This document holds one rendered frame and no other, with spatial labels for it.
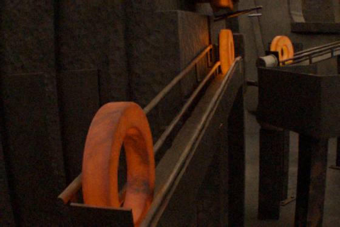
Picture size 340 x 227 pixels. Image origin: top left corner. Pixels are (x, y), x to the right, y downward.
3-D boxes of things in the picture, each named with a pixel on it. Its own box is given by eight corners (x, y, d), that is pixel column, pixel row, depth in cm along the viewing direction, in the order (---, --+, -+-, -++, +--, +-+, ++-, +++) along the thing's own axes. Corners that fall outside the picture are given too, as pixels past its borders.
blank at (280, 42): (277, 76, 206) (283, 76, 204) (266, 49, 198) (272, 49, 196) (291, 56, 213) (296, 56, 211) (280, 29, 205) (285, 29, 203)
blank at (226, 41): (217, 33, 152) (227, 32, 151) (223, 27, 166) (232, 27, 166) (220, 78, 156) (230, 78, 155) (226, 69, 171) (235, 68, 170)
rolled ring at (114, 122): (148, 87, 65) (125, 87, 65) (98, 132, 48) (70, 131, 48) (159, 206, 70) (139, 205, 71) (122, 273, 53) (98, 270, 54)
